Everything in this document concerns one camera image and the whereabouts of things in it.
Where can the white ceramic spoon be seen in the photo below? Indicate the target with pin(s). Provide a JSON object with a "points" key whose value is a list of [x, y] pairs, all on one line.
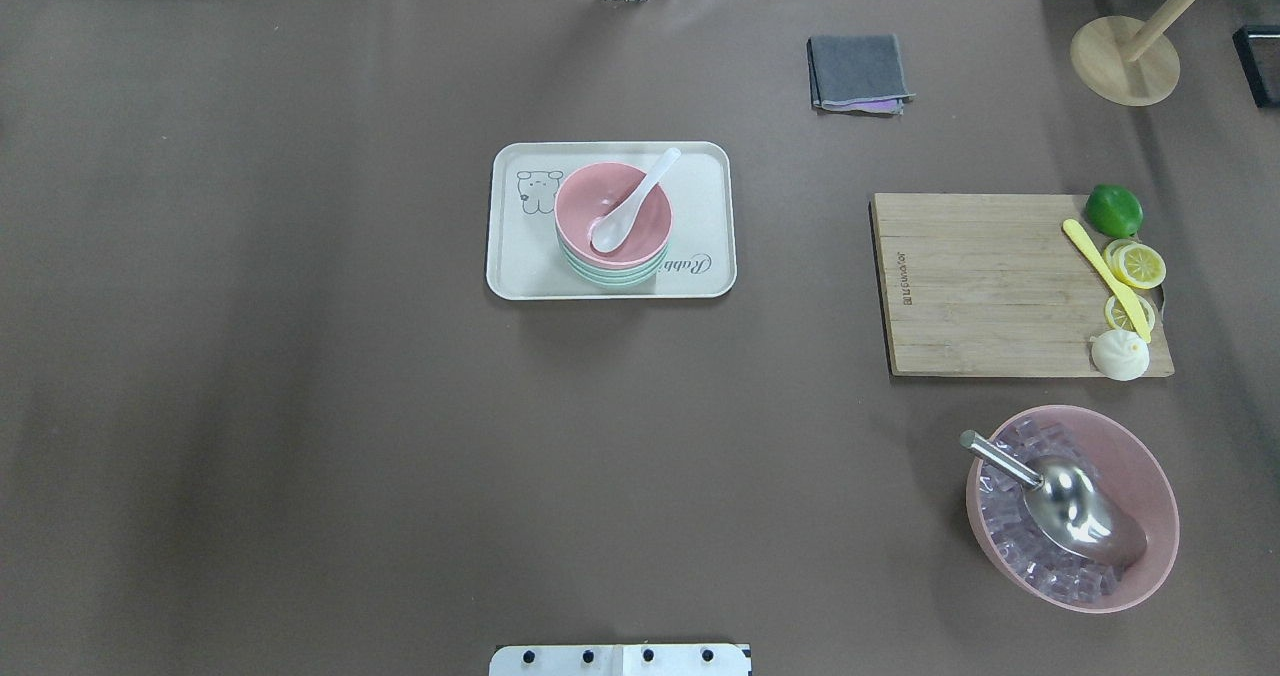
{"points": [[609, 233]]}

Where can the large pink bowl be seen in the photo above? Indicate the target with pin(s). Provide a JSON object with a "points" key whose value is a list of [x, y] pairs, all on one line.
{"points": [[1126, 471]]}

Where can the cream rabbit tray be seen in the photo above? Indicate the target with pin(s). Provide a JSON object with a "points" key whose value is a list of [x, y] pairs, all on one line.
{"points": [[524, 261]]}

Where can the grey folded cloth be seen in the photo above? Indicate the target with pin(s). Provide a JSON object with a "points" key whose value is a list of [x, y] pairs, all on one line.
{"points": [[848, 67]]}

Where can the purple cloth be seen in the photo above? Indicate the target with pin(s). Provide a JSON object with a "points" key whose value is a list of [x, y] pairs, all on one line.
{"points": [[889, 106]]}

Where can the bamboo cutting board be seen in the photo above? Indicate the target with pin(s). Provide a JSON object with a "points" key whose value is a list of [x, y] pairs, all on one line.
{"points": [[985, 285]]}

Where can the lemon slice back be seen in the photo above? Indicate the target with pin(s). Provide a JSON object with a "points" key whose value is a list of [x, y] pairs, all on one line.
{"points": [[1118, 318]]}

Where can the metal ice scoop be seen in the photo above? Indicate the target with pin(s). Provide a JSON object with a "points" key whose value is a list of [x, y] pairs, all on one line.
{"points": [[1067, 506]]}

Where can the green lime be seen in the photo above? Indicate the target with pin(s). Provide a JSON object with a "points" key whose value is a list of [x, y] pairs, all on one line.
{"points": [[1114, 211]]}

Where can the yellow plastic knife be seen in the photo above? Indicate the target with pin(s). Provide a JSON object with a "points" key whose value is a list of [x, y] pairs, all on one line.
{"points": [[1125, 295]]}

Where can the wooden cup tree stand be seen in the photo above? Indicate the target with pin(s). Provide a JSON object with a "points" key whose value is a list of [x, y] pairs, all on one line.
{"points": [[1129, 61]]}

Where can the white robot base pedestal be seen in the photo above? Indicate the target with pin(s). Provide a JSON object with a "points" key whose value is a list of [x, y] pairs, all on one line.
{"points": [[623, 659]]}

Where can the metal cutting board handle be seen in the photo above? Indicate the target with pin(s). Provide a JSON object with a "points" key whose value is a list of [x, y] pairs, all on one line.
{"points": [[1161, 300]]}

